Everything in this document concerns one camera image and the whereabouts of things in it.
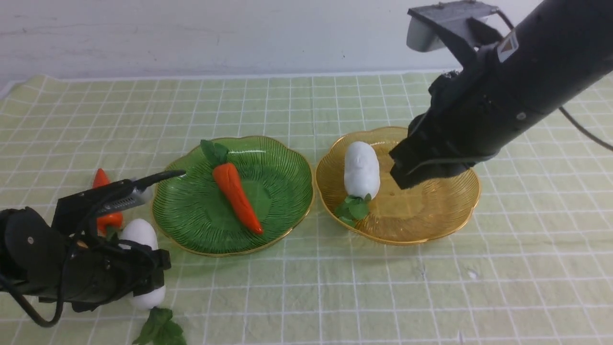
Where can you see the black gripper, viewer right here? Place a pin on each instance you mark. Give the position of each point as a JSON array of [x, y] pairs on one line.
[[473, 115]]

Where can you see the black gripper, viewer left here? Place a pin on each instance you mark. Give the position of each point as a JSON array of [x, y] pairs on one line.
[[93, 277]]

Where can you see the orange toy carrot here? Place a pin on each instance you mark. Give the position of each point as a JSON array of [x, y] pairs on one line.
[[225, 174], [110, 223]]

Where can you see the white toy radish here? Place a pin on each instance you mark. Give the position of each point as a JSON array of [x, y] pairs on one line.
[[159, 328], [361, 183]]

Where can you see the amber ribbed plastic plate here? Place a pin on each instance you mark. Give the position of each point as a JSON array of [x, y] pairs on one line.
[[432, 210]]

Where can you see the green ribbed plastic plate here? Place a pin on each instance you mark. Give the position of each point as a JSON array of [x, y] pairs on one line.
[[194, 213]]

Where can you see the grey wrist camera, viewer left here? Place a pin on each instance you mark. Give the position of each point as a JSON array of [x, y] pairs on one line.
[[78, 213]]

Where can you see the grey wrist camera, viewer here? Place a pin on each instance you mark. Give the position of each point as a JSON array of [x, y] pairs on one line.
[[460, 26], [78, 213]]

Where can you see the grey wrist camera, viewer right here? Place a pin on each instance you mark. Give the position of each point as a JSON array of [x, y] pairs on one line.
[[460, 26]]

